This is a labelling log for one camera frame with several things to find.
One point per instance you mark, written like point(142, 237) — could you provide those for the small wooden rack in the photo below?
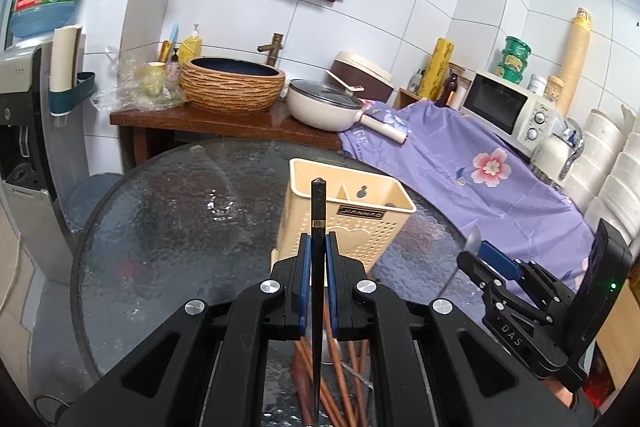
point(407, 99)

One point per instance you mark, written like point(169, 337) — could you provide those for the blue plastic brush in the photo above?
point(174, 36)

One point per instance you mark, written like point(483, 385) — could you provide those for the brown white rice cooker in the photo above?
point(372, 74)

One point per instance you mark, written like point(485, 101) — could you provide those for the tall stack of tan cups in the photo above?
point(575, 57)

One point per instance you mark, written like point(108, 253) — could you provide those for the glass pan lid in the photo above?
point(320, 91)

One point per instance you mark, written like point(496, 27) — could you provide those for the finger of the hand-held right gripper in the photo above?
point(475, 269)
point(500, 259)

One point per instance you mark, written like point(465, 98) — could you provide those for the yellow dish soap bottle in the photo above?
point(191, 49)

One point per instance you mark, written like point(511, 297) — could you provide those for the clear plastic bags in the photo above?
point(125, 79)

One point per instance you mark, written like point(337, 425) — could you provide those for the grey water dispenser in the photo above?
point(25, 72)

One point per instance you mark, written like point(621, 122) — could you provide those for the black chopstick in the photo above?
point(318, 207)

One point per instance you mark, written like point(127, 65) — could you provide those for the white rice paddle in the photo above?
point(345, 83)

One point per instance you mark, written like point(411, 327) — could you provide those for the brown glass bottle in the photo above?
point(448, 92)

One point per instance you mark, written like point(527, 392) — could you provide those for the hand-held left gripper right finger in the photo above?
point(332, 287)

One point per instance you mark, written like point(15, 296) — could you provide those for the yellow cup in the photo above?
point(152, 79)

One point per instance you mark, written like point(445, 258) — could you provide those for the white electric kettle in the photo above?
point(550, 152)

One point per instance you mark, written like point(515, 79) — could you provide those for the clear plastic spoon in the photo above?
point(472, 239)

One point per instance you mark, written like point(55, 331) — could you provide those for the cream plastic utensil holder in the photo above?
point(372, 229)

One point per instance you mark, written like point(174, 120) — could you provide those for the brass faucet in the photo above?
point(275, 52)

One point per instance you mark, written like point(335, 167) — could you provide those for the teal cup holder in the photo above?
point(75, 97)

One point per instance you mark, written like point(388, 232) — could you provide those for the brown woven-look sink basin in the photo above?
point(230, 92)

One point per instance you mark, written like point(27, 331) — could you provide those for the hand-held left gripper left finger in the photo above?
point(304, 287)

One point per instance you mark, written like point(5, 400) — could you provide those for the person's right forearm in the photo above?
point(582, 409)

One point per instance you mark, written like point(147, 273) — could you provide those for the white microwave oven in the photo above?
point(495, 102)

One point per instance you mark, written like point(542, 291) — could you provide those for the small clear bottle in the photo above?
point(415, 82)

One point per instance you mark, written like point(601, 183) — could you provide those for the cream cooking pan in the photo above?
point(320, 114)

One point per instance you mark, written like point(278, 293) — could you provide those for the purple floral cloth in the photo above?
point(440, 157)

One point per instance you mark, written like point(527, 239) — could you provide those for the dark wooden counter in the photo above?
point(200, 122)

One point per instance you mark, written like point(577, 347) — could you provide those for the blue plastic bin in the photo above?
point(87, 202)

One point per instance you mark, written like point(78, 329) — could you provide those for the yellow wrap roll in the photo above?
point(436, 67)

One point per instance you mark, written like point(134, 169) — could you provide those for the stacks of white paper bowls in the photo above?
point(615, 167)

